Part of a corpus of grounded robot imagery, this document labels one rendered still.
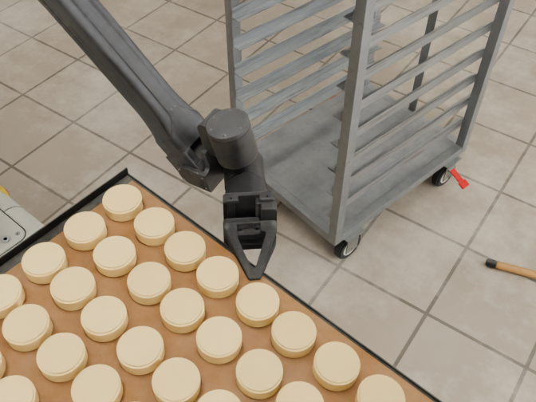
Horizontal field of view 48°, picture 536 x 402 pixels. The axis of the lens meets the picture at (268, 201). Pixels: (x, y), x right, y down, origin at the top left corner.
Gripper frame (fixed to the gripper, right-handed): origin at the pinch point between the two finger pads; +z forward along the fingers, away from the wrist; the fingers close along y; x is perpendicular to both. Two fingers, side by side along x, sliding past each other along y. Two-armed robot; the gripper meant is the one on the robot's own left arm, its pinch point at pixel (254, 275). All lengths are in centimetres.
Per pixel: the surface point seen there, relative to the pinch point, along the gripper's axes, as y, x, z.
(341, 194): 60, -29, -65
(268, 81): 55, -13, -109
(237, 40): 36, -4, -103
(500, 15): 30, -77, -102
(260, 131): 73, -11, -106
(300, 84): 63, -25, -117
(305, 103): 73, -28, -118
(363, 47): 14, -29, -66
